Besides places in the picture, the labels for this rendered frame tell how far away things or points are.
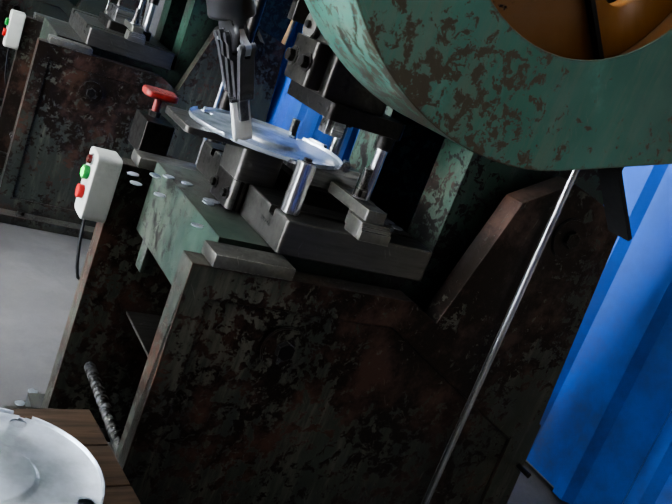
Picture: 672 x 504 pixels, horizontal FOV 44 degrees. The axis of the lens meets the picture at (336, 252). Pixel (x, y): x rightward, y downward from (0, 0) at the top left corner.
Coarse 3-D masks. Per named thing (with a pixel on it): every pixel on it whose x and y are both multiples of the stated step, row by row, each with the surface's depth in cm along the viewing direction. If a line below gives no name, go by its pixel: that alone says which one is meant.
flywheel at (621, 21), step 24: (504, 0) 114; (528, 0) 116; (552, 0) 118; (576, 0) 120; (600, 0) 121; (624, 0) 126; (648, 0) 125; (528, 24) 118; (552, 24) 119; (576, 24) 121; (600, 24) 123; (624, 24) 125; (648, 24) 127; (552, 48) 121; (576, 48) 123; (624, 48) 127
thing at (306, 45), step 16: (304, 32) 152; (320, 32) 150; (288, 48) 150; (304, 48) 147; (320, 48) 143; (288, 64) 152; (304, 64) 144; (320, 64) 145; (336, 64) 143; (304, 80) 145; (320, 80) 146; (336, 80) 144; (352, 80) 146; (336, 96) 146; (352, 96) 147; (368, 96) 148
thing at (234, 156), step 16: (176, 112) 144; (192, 128) 137; (224, 160) 152; (240, 160) 146; (256, 160) 147; (272, 160) 148; (224, 176) 151; (240, 176) 147; (256, 176) 148; (272, 176) 149; (224, 192) 148; (240, 192) 148
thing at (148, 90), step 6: (144, 90) 171; (150, 90) 170; (156, 90) 171; (162, 90) 173; (150, 96) 170; (156, 96) 170; (162, 96) 171; (168, 96) 171; (174, 96) 173; (156, 102) 173; (168, 102) 172; (174, 102) 172; (156, 108) 174
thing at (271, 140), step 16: (192, 112) 149; (208, 112) 156; (224, 112) 161; (208, 128) 140; (224, 128) 145; (256, 128) 154; (272, 128) 165; (240, 144) 138; (256, 144) 142; (272, 144) 146; (288, 144) 150; (304, 144) 160; (320, 160) 150; (336, 160) 156
